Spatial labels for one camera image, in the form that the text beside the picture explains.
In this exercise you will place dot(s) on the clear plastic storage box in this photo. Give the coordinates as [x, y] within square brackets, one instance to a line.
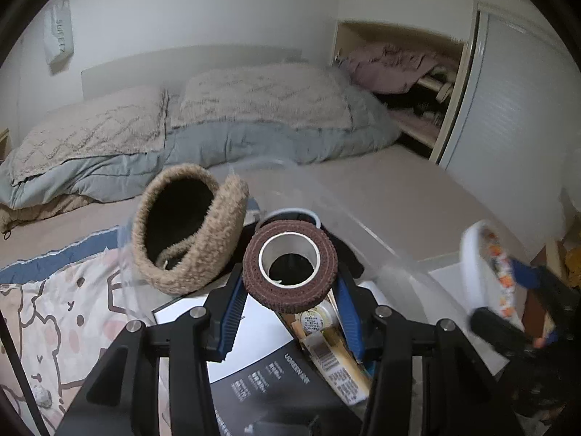
[363, 236]

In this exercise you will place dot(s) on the pink cloth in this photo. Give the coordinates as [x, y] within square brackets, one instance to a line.
[390, 68]

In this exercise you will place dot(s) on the white louvered sliding door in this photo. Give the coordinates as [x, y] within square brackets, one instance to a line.
[513, 122]

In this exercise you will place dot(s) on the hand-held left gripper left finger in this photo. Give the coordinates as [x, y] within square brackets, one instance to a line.
[236, 302]

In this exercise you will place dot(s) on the tan quilt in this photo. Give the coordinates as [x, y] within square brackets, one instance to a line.
[45, 206]

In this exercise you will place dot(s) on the beige textured pillow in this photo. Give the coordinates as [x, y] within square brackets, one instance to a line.
[263, 95]
[90, 131]

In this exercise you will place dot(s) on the printed bear blanket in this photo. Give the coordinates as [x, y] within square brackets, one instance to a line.
[68, 327]

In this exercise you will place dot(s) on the grey crumpled paper ball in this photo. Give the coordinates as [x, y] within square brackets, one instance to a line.
[43, 395]

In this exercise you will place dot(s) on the beige fuzzy earmuffs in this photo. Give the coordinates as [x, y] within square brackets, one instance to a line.
[218, 245]

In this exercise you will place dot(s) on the black and white box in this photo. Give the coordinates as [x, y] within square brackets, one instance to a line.
[263, 340]

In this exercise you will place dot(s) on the orange patterned box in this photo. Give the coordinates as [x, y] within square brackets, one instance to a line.
[572, 261]

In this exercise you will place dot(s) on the white tape roll orange print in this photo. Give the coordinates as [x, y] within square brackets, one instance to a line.
[472, 272]

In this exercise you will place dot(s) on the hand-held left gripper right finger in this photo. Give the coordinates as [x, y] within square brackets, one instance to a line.
[347, 322]

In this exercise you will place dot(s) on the grey duvet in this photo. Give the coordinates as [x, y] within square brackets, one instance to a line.
[254, 145]

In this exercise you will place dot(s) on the grey headboard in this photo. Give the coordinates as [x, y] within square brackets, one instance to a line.
[136, 72]

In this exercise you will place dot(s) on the small labelled round jar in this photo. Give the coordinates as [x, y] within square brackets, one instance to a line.
[315, 320]

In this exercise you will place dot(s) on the translucent box lid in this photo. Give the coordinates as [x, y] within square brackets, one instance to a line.
[449, 290]

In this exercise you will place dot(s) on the wooden closet shelf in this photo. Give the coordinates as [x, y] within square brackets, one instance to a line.
[422, 131]

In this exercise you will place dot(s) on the white hanging bag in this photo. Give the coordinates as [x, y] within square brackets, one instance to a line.
[59, 32]

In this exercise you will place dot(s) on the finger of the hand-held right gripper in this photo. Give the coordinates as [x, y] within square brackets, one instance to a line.
[522, 273]
[499, 331]

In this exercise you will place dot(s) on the brown bandage roll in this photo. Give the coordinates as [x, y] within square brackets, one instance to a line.
[290, 299]

